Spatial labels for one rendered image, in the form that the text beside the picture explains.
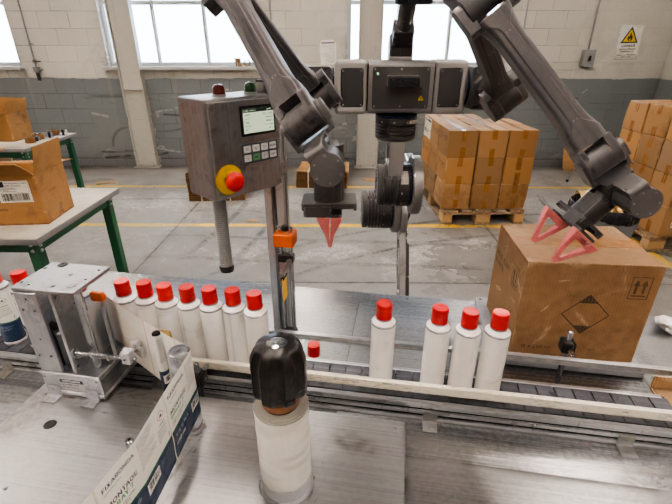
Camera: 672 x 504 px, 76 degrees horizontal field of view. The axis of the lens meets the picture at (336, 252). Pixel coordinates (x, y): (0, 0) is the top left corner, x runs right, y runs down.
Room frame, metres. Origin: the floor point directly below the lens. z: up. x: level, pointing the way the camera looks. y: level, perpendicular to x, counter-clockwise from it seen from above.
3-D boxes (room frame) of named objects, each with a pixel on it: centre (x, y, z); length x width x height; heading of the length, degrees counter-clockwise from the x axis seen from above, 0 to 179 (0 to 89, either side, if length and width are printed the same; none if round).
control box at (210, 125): (0.88, 0.21, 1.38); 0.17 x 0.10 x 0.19; 136
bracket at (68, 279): (0.75, 0.55, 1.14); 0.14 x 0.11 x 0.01; 81
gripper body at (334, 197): (0.77, 0.01, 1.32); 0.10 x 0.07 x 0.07; 89
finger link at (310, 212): (0.77, 0.02, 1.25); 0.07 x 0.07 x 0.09; 89
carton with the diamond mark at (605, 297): (0.97, -0.60, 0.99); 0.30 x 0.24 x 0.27; 85
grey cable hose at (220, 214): (0.91, 0.26, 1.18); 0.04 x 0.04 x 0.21
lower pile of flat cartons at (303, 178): (5.38, 0.16, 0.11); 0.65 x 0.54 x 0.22; 87
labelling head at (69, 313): (0.76, 0.55, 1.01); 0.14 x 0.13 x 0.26; 81
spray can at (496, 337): (0.71, -0.33, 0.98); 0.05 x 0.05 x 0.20
